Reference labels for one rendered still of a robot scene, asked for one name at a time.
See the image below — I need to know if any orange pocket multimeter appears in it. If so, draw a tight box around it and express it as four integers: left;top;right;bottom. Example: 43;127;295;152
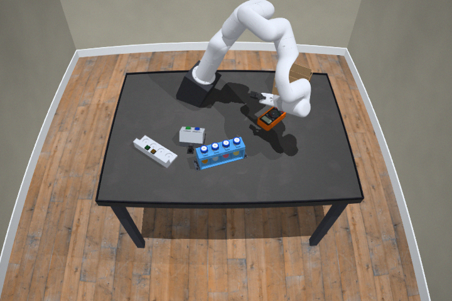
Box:
257;107;286;131

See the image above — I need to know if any white button housing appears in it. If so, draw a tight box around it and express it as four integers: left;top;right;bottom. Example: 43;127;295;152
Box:
180;127;205;154

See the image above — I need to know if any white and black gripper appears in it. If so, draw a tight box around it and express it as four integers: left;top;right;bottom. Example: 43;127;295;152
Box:
250;91;280;107

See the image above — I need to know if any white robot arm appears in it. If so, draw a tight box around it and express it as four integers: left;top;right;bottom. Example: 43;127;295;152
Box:
192;0;311;117

